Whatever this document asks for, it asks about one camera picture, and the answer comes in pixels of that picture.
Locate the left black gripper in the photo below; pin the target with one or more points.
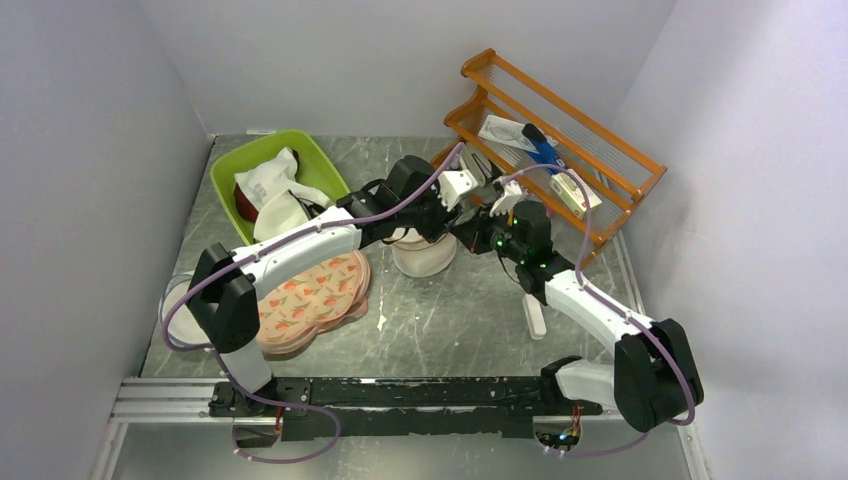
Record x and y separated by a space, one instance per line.
443 223

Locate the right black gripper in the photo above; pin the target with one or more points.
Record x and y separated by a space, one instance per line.
472 232

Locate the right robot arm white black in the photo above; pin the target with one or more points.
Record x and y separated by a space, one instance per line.
653 378

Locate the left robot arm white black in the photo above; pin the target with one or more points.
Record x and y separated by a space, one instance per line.
227 285

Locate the white black items under rack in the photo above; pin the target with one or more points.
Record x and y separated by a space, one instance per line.
483 170

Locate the white plastic bar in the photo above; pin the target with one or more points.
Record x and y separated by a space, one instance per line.
534 316

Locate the orange wooden rack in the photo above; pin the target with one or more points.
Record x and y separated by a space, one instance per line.
619 174

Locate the white packet on rack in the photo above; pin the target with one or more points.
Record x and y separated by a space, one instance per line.
506 132

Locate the green plastic basin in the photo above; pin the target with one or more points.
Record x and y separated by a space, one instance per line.
316 170

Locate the white cloth in basin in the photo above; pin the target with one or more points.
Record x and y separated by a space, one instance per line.
270 198

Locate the floral peach placemat stack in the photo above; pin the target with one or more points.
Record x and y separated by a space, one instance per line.
313 302

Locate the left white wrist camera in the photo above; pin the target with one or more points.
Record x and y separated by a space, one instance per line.
454 185

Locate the blue handled tool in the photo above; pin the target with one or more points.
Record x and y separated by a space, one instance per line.
536 145

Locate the aluminium rail frame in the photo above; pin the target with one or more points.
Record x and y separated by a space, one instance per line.
182 401

